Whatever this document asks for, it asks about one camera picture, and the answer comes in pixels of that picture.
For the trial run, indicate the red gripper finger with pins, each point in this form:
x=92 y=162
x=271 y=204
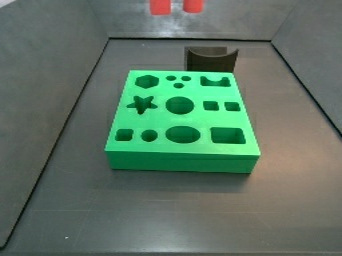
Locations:
x=160 y=7
x=193 y=6

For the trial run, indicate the black curved foam piece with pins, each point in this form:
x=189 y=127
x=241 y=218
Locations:
x=210 y=59

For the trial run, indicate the green shape sorter block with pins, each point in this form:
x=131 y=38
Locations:
x=182 y=121

